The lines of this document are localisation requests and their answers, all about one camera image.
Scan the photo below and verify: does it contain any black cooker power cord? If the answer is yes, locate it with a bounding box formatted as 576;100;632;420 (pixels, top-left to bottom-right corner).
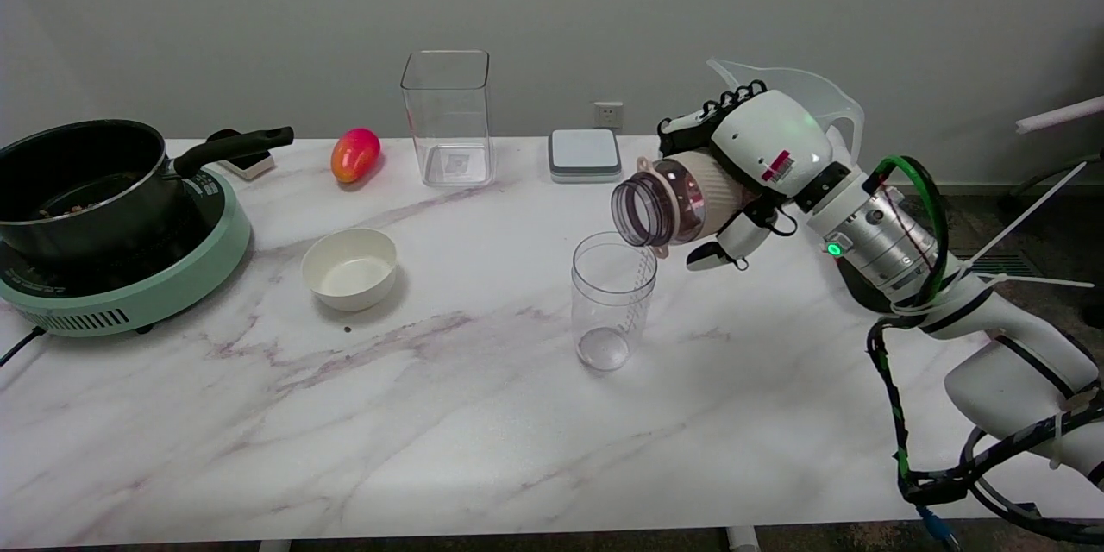
0;326;44;367

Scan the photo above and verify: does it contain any clear jar with beige sleeve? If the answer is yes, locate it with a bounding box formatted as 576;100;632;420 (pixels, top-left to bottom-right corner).
611;151;751;258

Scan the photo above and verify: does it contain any clear plastic measuring cup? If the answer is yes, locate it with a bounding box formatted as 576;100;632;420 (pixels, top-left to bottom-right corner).
571;231;659;373

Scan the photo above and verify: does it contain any small black white device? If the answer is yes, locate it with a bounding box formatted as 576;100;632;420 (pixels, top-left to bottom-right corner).
207;129;277;182

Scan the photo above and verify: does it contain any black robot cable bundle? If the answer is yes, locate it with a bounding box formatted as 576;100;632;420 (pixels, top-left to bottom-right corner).
867;315;1104;548

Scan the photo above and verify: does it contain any mint green induction cooker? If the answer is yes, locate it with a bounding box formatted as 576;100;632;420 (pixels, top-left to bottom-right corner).
0;166;253;338

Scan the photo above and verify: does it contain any black saucepan with handle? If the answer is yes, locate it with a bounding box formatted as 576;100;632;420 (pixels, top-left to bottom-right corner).
0;119;295;264

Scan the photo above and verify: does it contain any green robot cable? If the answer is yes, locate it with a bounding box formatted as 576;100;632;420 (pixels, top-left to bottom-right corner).
873;155;950;308

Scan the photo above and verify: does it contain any clear square storage container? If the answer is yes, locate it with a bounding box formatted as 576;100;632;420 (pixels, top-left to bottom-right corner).
400;50;496;188

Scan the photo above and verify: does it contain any white padded bar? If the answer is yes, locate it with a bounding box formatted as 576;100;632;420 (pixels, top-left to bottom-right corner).
1015;95;1104;135

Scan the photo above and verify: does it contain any white ceramic bowl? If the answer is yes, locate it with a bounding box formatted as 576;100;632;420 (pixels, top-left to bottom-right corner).
301;228;399;312

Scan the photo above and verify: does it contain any metal floor vent grille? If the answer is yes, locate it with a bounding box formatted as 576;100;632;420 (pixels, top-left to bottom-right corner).
966;252;1036;279

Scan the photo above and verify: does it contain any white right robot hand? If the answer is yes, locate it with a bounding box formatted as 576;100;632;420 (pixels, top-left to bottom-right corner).
657;80;836;272

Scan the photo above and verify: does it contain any black rectangular tray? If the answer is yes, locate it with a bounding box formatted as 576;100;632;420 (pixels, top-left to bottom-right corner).
838;252;906;316

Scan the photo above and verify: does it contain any clear plastic pitcher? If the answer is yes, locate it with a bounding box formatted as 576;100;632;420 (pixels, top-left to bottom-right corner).
706;58;866;169

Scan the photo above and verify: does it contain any red yellow mango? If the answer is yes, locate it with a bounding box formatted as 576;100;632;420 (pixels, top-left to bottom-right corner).
330;128;382;184

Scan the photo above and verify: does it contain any pink candy pile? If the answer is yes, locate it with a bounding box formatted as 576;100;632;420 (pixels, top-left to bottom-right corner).
671;175;706;235

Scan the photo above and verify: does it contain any black chair leg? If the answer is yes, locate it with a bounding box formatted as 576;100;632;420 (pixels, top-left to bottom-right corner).
1000;151;1104;201

